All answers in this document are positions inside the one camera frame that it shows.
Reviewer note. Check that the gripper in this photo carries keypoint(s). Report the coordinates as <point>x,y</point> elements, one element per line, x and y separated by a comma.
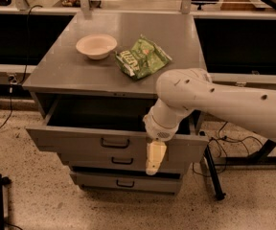
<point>156,130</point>

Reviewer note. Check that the grey top drawer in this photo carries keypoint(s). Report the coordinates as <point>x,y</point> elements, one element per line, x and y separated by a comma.
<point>81,126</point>

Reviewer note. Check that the grey drawer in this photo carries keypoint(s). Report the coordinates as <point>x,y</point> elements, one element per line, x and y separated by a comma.
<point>118,163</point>
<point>81,126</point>
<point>128,183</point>

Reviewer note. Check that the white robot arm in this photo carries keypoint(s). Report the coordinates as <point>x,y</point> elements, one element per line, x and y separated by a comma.
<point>182,91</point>

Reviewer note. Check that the grey bottom drawer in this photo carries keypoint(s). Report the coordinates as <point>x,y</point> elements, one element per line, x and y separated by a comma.
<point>128,183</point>

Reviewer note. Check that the grey middle drawer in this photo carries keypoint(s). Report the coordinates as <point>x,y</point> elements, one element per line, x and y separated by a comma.
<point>118,163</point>

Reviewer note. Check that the grey drawer cabinet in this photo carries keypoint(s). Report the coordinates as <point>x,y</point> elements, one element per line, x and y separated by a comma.
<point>65,72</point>

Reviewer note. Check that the green chip bag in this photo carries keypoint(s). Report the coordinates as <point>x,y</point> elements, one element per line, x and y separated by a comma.
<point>143,59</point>

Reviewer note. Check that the black metal stand leg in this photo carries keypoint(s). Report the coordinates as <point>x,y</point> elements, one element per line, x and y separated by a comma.
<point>261,157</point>

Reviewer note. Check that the white paper bowl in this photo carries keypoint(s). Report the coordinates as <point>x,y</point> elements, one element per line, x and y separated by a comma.
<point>96,46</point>

